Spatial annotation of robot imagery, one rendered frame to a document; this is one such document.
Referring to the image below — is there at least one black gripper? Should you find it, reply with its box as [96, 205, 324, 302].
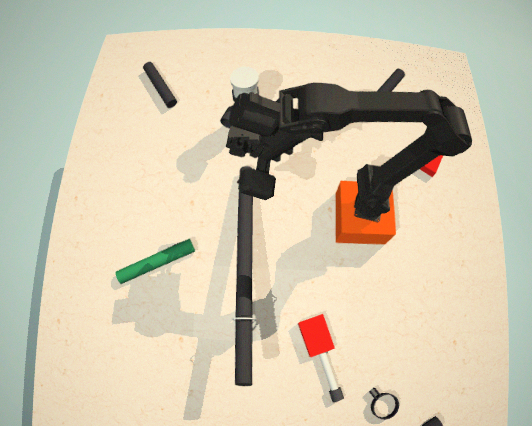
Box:
[237, 136, 294, 201]

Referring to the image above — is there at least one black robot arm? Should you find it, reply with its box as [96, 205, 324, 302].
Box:
[226, 82, 472, 223]

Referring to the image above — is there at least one black ring with small tab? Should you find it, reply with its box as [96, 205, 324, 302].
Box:
[369, 387, 400, 420]

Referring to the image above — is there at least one green cylinder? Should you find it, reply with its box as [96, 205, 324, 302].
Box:
[115, 238, 196, 284]

